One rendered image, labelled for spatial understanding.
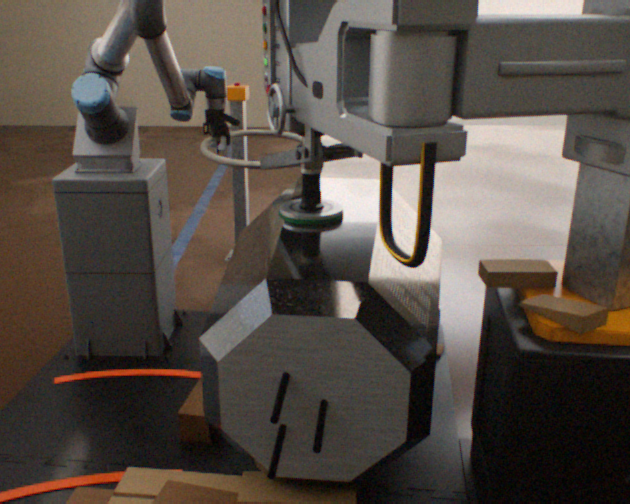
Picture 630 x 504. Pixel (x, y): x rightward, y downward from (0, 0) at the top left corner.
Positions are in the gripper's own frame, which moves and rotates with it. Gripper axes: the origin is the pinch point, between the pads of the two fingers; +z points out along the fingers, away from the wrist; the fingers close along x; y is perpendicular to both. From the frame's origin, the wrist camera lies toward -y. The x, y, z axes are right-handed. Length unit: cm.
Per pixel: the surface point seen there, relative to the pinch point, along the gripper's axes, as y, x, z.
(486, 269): 28, 144, 1
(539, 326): 40, 166, 5
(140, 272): 42, -10, 48
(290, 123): 44, 82, -34
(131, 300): 46, -13, 61
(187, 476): 97, 89, 64
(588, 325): 38, 177, 2
